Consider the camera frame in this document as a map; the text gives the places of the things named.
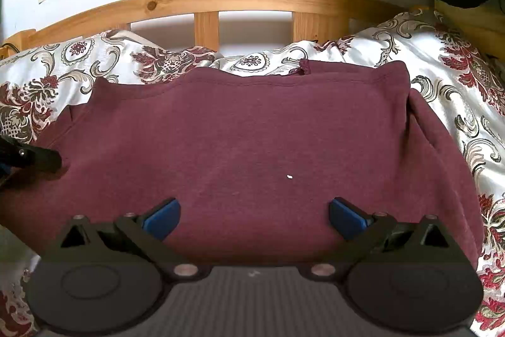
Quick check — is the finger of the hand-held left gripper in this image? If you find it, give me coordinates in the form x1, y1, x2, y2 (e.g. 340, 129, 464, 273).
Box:
0, 135, 62, 174

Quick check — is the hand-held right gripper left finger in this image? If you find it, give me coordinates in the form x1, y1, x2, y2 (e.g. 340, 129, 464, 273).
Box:
41, 197, 211, 281

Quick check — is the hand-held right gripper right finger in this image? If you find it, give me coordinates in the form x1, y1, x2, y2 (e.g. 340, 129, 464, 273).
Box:
298, 197, 470, 281

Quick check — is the maroon long-sleeved shirt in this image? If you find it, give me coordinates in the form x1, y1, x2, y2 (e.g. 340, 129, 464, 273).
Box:
0, 58, 486, 267

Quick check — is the floral satin bedspread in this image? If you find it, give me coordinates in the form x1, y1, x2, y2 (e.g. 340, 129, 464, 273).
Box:
0, 9, 505, 337

